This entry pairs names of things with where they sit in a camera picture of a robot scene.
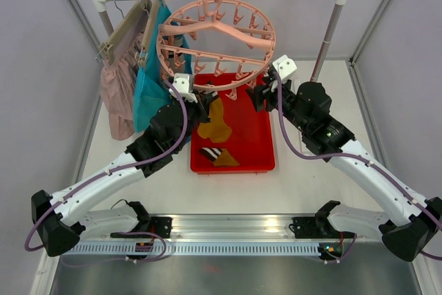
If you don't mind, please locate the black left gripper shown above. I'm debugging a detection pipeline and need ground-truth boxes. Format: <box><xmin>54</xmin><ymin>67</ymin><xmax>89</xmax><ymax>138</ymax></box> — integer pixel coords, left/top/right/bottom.
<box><xmin>172</xmin><ymin>89</ymin><xmax>212</xmax><ymax>152</ymax></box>

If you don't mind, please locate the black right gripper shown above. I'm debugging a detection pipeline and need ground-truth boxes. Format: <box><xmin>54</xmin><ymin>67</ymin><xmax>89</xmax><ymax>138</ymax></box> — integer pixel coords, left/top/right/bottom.
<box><xmin>245</xmin><ymin>75</ymin><xmax>310</xmax><ymax>133</ymax></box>

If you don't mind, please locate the yellow brown striped sock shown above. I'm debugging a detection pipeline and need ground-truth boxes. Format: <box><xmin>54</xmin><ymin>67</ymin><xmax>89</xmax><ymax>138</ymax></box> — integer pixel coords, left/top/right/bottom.
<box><xmin>197</xmin><ymin>96</ymin><xmax>232</xmax><ymax>143</ymax></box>
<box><xmin>199</xmin><ymin>147</ymin><xmax>240</xmax><ymax>167</ymax></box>

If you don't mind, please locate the pink round clip hanger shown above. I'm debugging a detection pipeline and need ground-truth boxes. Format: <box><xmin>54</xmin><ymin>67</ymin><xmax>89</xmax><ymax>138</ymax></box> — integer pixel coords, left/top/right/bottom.
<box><xmin>156</xmin><ymin>0</ymin><xmax>276</xmax><ymax>92</ymax></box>

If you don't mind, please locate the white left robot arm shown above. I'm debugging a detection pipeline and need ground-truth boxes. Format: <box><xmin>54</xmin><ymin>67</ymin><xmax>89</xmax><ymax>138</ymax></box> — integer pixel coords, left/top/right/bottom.
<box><xmin>30</xmin><ymin>93</ymin><xmax>218</xmax><ymax>257</ymax></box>

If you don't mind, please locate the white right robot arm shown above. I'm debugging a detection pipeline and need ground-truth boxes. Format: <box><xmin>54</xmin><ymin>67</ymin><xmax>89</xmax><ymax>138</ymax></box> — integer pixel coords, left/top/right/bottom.
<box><xmin>247</xmin><ymin>78</ymin><xmax>441</xmax><ymax>262</ymax></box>

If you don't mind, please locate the beige clip hanger right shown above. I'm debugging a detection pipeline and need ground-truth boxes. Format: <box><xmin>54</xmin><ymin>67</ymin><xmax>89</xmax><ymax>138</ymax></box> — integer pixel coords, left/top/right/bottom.
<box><xmin>136</xmin><ymin>0</ymin><xmax>161</xmax><ymax>68</ymax></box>

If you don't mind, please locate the beige clip hanger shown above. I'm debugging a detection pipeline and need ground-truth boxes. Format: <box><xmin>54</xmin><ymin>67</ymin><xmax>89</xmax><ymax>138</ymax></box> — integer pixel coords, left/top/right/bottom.
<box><xmin>94</xmin><ymin>0</ymin><xmax>152</xmax><ymax>64</ymax></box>
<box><xmin>136</xmin><ymin>0</ymin><xmax>161</xmax><ymax>68</ymax></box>

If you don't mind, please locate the beige clip hanger left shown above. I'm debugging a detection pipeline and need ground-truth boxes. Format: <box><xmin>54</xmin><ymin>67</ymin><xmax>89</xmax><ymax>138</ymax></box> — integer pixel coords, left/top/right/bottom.
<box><xmin>94</xmin><ymin>0</ymin><xmax>152</xmax><ymax>64</ymax></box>

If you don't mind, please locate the teal shirt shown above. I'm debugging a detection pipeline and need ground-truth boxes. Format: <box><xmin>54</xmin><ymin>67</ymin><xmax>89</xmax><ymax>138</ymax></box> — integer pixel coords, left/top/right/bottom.
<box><xmin>133</xmin><ymin>1</ymin><xmax>171</xmax><ymax>133</ymax></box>

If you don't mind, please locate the red plastic bin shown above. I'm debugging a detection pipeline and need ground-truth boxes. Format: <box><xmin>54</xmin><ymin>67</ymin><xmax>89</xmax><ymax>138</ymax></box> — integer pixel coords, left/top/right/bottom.
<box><xmin>190</xmin><ymin>84</ymin><xmax>275</xmax><ymax>175</ymax></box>

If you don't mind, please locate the pink skirt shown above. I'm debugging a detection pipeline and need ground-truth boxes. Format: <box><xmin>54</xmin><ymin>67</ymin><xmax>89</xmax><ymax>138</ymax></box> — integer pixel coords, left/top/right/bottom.
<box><xmin>100</xmin><ymin>32</ymin><xmax>143</xmax><ymax>140</ymax></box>

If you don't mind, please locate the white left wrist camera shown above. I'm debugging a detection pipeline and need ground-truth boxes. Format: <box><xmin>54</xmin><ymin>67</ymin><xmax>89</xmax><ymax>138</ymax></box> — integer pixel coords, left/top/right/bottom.
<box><xmin>172</xmin><ymin>73</ymin><xmax>198</xmax><ymax>103</ymax></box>

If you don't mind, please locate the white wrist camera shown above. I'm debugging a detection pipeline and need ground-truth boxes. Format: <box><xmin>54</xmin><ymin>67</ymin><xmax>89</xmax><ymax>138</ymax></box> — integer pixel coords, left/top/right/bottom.
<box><xmin>272</xmin><ymin>55</ymin><xmax>298</xmax><ymax>84</ymax></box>
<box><xmin>172</xmin><ymin>73</ymin><xmax>198</xmax><ymax>103</ymax></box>

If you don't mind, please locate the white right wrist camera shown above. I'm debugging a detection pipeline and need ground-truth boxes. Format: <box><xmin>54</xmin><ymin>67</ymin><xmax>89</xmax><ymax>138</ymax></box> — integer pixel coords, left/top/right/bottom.
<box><xmin>272</xmin><ymin>55</ymin><xmax>298</xmax><ymax>84</ymax></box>

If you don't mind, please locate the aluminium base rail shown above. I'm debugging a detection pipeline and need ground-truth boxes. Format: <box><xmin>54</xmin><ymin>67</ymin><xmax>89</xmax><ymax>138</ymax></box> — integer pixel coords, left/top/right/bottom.
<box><xmin>51</xmin><ymin>213</ymin><xmax>425</xmax><ymax>244</ymax></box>

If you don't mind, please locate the white slotted cable duct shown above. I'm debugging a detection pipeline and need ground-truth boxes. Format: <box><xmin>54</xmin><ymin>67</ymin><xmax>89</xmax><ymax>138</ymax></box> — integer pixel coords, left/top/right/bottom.
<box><xmin>68</xmin><ymin>241</ymin><xmax>320</xmax><ymax>256</ymax></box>

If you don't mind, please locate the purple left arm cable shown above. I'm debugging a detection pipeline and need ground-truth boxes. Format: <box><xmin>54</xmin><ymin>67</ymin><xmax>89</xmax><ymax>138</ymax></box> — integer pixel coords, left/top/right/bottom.
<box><xmin>23</xmin><ymin>79</ymin><xmax>189</xmax><ymax>253</ymax></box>

